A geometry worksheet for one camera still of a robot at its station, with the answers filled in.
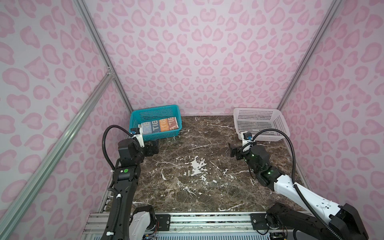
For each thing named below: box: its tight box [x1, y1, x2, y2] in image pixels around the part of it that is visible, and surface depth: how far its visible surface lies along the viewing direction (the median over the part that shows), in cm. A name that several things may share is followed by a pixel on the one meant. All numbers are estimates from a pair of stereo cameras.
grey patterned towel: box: [141, 121, 153, 135], surface depth 109 cm
